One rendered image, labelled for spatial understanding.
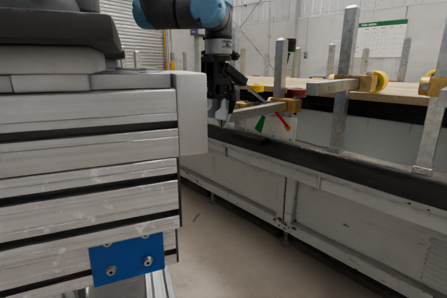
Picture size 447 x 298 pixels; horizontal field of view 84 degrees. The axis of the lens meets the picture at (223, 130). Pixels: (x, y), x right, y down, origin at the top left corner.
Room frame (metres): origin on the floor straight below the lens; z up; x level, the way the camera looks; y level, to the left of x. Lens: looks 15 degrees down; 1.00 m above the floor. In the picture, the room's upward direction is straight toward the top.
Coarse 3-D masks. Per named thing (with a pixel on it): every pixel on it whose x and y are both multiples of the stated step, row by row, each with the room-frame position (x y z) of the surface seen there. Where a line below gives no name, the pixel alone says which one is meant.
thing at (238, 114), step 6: (276, 102) 0.95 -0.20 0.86; (282, 102) 0.95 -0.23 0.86; (240, 108) 0.82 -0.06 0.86; (246, 108) 0.82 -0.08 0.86; (252, 108) 0.82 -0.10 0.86; (258, 108) 0.84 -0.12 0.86; (264, 108) 0.86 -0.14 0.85; (270, 108) 0.89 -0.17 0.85; (276, 108) 0.92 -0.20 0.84; (282, 108) 0.95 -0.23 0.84; (234, 114) 0.76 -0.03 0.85; (240, 114) 0.78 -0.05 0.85; (246, 114) 0.80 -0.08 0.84; (252, 114) 0.82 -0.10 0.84; (258, 114) 0.84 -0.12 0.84; (234, 120) 0.76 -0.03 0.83
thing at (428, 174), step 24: (240, 144) 1.12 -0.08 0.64; (288, 144) 0.94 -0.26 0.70; (312, 168) 0.86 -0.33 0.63; (336, 168) 0.80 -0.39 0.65; (360, 168) 0.75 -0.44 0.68; (384, 168) 0.70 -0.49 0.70; (408, 168) 0.69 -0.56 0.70; (432, 168) 0.64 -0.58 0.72; (408, 192) 0.65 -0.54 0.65; (432, 192) 0.61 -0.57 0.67
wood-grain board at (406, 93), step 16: (256, 80) 1.66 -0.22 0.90; (272, 80) 1.66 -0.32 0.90; (288, 80) 1.66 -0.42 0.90; (304, 80) 1.66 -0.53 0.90; (320, 80) 1.66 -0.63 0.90; (352, 96) 0.96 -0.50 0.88; (368, 96) 0.92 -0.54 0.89; (384, 96) 0.88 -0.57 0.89; (400, 96) 0.85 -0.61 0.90; (416, 96) 0.82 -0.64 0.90
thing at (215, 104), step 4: (212, 100) 0.74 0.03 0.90; (216, 100) 0.75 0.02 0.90; (220, 100) 0.75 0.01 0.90; (212, 104) 0.74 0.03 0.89; (216, 104) 0.75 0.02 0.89; (212, 108) 0.74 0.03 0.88; (216, 108) 0.75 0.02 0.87; (208, 112) 0.73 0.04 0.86; (212, 112) 0.74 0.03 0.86; (208, 116) 0.73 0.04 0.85; (212, 116) 0.74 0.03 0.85; (220, 120) 0.74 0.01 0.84; (220, 124) 0.74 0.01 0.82
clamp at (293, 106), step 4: (272, 100) 1.02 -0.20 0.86; (276, 100) 1.00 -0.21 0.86; (280, 100) 0.99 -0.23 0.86; (284, 100) 0.98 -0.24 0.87; (288, 100) 0.96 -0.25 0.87; (292, 100) 0.95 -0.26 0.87; (296, 100) 0.95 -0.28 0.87; (300, 100) 0.97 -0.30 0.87; (288, 104) 0.96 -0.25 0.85; (292, 104) 0.95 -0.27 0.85; (296, 104) 0.95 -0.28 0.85; (300, 104) 0.97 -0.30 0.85; (288, 108) 0.96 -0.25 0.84; (292, 108) 0.95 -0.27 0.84; (296, 108) 0.95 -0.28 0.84; (300, 108) 0.97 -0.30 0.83; (292, 112) 0.95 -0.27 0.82; (296, 112) 0.95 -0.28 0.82
